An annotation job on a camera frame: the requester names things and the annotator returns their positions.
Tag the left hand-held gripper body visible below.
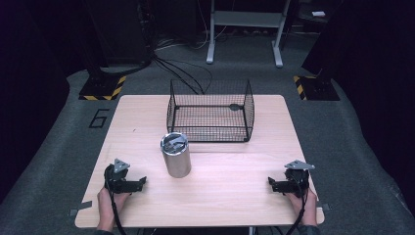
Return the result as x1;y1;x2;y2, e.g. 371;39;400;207
104;158;139;195

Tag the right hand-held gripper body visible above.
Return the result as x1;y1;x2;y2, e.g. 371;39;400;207
281;159;316;199

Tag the person's left hand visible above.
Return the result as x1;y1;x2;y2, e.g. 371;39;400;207
97;187;131;227

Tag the black wire mesh basket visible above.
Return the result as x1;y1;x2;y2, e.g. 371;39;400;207
165;78;255;144

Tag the black yellow striped base plate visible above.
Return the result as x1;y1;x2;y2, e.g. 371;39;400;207
77;74;128;102
292;74;341;102

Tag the steel cylinder tumbler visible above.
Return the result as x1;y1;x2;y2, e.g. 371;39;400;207
159;131;193;179

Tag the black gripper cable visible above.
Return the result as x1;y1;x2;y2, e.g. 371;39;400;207
105;165;128;235
285;175;309;235

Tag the bundle of black floor cables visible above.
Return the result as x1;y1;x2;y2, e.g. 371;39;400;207
150;36;214;96

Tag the white metal stand frame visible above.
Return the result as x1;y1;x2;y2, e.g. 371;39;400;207
206;0;292;69

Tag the person's right hand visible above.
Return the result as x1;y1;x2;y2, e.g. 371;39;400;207
285;188;318;227

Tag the black cabinet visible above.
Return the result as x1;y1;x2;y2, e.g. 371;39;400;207
85;0;153;68

